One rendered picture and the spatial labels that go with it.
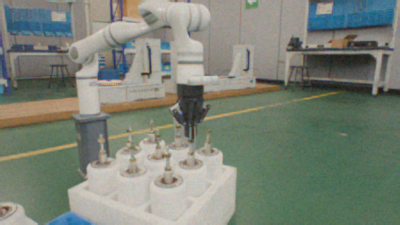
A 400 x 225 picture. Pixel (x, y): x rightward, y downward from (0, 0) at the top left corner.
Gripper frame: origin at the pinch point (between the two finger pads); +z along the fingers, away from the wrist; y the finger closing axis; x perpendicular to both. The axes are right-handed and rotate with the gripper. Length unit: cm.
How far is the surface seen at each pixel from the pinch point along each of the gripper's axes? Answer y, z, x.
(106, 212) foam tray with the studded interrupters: 24.2, 19.5, -4.6
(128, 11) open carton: -169, -122, -495
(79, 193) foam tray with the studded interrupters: 28.8, 17.0, -14.7
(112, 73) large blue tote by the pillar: -114, 8, -454
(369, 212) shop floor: -61, 35, 29
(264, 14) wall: -457, -124, -365
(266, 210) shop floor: -31.2, 35.1, 4.4
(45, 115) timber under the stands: 25, 29, -203
